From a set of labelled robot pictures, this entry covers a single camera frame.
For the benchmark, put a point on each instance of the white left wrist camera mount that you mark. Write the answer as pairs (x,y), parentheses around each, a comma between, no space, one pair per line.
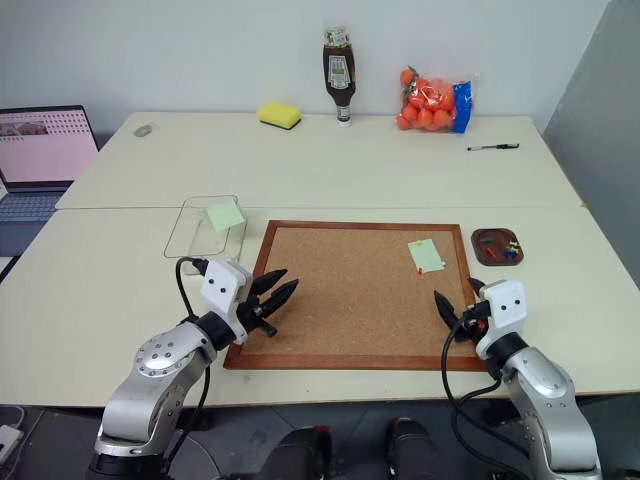
(222,287)

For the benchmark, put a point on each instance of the open laptop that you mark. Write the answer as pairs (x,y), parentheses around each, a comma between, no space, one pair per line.
(40,150)

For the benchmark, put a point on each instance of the green sticky note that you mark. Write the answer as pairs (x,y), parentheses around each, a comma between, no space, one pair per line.
(426,256)

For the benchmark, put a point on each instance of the upside-down ketchup bottle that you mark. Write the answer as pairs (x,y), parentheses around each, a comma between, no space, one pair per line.
(341,70)

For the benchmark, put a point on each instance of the dark rounded shape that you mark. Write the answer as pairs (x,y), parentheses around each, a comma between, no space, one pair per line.
(415,450)
(302,452)

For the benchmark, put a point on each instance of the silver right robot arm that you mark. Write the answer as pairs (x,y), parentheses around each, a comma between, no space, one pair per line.
(545,390)

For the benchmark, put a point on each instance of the green loose paper note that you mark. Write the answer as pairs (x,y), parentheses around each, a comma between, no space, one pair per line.
(224,216)

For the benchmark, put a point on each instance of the round grey table grommet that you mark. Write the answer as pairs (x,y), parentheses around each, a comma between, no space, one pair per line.
(144,130)

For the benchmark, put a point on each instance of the clear plastic container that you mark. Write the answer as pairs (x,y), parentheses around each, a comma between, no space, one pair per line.
(220,240)

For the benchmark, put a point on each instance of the wood framed cork board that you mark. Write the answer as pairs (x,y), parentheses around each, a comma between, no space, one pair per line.
(350,300)

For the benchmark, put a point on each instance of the brown dish of pushpins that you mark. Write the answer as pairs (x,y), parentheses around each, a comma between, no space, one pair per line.
(482,260)

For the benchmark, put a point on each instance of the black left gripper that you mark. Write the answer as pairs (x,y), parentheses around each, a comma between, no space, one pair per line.
(252,312)

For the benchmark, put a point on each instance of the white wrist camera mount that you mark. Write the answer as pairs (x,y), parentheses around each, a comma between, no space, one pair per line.
(222,287)
(506,310)

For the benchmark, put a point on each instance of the black pen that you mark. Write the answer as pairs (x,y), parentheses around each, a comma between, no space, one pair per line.
(492,147)

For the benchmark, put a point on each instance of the white power adapter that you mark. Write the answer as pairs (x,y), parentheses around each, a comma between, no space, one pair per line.
(9,440)

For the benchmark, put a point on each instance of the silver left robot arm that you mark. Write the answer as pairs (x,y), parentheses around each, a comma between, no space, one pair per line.
(160,360)

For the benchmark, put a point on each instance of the bag of orange balls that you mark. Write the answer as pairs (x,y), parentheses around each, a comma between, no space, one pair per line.
(430,105)

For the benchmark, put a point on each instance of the grey partition panel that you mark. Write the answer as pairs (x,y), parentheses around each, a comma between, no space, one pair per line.
(595,125)

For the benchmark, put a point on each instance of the yellow sponge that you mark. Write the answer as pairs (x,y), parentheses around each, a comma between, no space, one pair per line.
(280,115)

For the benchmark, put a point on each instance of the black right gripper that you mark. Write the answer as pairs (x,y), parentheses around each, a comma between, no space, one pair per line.
(472,325)

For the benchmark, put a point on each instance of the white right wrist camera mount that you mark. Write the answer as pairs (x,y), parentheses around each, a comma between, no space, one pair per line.
(506,310)

